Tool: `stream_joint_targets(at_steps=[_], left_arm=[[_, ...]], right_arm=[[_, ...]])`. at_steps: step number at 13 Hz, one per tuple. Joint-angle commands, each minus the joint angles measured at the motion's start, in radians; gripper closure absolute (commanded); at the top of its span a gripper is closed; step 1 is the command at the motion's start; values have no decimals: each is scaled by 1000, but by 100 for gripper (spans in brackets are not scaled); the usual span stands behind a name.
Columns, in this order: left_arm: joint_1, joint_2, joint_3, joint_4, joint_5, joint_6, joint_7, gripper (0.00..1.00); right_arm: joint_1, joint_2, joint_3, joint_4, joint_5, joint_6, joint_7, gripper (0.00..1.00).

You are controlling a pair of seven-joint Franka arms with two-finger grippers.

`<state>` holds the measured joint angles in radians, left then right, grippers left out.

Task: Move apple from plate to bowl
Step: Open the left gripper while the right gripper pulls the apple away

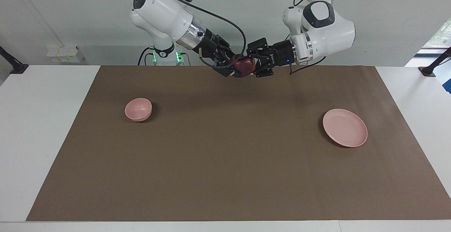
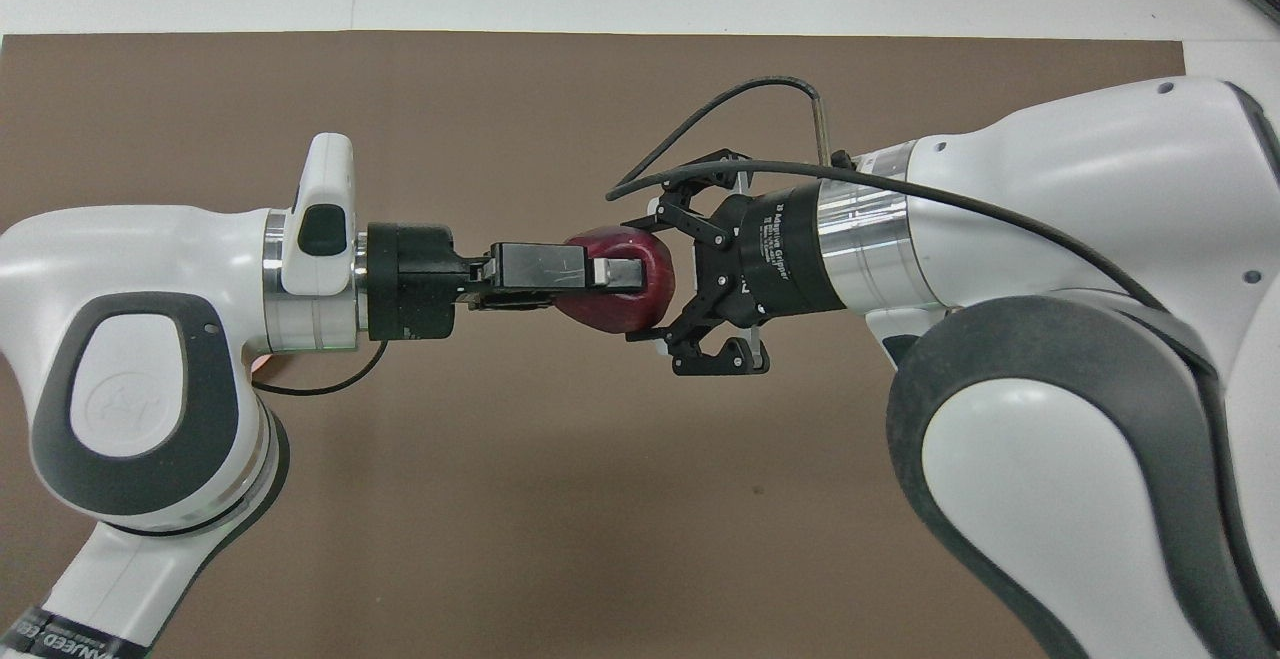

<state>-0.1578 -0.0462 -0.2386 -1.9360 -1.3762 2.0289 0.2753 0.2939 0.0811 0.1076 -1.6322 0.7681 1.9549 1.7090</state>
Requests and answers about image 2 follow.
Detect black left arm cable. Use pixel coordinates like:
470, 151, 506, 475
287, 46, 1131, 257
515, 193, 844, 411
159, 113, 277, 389
255, 339, 388, 398

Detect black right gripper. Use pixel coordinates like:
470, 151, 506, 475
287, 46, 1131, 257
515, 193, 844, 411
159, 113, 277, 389
625, 149, 849, 378

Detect brown table mat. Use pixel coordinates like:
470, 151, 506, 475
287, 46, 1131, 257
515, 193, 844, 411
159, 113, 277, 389
0, 31, 1186, 659

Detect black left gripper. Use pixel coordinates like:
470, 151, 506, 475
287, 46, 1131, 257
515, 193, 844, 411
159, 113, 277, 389
365, 224, 646, 342

